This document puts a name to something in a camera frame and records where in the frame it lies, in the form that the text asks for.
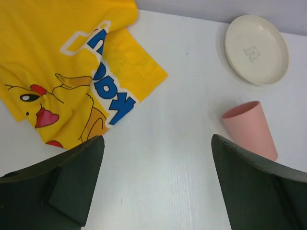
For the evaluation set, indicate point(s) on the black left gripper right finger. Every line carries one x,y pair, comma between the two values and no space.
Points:
259,194

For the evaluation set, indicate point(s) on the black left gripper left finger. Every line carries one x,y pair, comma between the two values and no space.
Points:
54,194

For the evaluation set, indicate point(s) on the pink plastic cup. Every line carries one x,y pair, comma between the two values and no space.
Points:
248,127

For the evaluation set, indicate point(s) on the yellow cartoon placemat cloth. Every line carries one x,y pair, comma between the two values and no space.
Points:
71,68

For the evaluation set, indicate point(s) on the cream round plate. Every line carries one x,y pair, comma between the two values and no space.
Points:
256,50

